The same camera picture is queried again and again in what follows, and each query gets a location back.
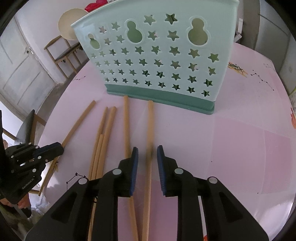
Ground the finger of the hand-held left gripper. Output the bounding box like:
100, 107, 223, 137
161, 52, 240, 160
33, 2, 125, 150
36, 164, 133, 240
6, 142, 64, 160
10, 151, 64, 176

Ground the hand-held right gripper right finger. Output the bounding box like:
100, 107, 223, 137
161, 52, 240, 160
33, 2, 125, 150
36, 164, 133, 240
157, 145, 270, 241

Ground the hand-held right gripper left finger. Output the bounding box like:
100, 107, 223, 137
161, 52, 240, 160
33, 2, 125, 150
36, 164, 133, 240
25, 146, 139, 241

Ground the single wooden chopstick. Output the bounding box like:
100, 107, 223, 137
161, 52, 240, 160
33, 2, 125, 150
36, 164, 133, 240
142, 100, 154, 241

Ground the teal star-holed utensil holder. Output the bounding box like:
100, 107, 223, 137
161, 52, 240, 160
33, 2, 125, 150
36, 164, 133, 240
70, 0, 240, 115

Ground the round cream plate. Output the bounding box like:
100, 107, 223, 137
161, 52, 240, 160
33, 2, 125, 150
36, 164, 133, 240
58, 8, 89, 41

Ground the person's left hand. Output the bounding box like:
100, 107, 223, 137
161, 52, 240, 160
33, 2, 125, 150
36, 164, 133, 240
0, 196, 31, 218

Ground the black-seated wooden chair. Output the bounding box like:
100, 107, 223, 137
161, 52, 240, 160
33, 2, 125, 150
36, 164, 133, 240
16, 109, 47, 149

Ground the white fluffy fleece clothing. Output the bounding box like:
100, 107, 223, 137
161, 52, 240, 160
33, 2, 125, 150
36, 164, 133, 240
30, 195, 50, 223

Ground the pink printed tablecloth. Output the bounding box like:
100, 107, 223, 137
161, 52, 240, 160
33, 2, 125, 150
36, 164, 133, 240
37, 43, 296, 241

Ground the white panelled door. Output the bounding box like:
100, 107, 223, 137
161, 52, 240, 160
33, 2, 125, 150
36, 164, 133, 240
0, 16, 57, 121

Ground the wooden chair with dark seat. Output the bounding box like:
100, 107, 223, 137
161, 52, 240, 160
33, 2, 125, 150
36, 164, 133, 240
44, 36, 89, 78

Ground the red plastic bag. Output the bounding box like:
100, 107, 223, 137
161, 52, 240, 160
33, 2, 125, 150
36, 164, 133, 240
84, 0, 109, 12

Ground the small white box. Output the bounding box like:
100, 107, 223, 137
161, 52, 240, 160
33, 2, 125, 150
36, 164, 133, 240
235, 19, 245, 43

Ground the grey refrigerator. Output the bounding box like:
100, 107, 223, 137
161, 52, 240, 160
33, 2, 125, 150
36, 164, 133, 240
259, 0, 296, 91

